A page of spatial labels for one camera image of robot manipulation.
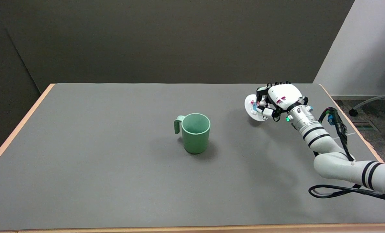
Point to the green plastic mug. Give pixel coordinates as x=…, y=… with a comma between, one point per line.
x=195, y=133

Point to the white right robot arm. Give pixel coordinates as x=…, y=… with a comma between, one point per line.
x=335, y=149

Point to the office chair base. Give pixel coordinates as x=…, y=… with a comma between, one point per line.
x=373, y=102

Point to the floor vent grille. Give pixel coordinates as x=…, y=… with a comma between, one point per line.
x=364, y=126

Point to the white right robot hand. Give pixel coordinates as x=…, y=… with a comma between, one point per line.
x=281, y=97

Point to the small white decorated plate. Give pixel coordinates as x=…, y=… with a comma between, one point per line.
x=252, y=110

